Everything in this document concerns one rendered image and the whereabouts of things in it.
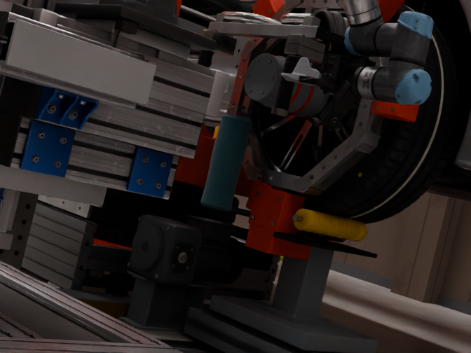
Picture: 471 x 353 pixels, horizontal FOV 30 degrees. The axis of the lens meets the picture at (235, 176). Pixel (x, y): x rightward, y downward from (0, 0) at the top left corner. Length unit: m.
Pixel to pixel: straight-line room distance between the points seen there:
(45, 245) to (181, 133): 1.27
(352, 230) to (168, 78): 0.96
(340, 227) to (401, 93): 0.64
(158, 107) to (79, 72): 0.28
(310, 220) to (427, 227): 4.36
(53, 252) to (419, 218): 4.25
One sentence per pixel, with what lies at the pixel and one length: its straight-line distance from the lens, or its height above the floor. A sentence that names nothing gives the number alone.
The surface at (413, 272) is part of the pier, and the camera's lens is 6.64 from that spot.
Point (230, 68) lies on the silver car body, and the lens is 3.02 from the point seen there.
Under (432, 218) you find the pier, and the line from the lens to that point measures 6.60.
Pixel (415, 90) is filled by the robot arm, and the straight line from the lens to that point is 1.85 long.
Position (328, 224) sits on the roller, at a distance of 2.34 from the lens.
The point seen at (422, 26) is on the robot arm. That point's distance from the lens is 1.89.
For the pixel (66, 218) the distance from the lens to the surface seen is 2.77.
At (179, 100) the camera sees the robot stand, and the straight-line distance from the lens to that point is 1.65.
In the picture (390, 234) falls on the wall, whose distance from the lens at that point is 7.04.
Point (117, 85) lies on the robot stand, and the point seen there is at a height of 0.68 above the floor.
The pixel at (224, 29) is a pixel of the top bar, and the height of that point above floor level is 0.96.
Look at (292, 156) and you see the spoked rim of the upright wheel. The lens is 2.50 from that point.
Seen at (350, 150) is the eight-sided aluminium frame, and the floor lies 0.71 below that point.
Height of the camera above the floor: 0.58
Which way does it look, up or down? level
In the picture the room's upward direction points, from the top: 14 degrees clockwise
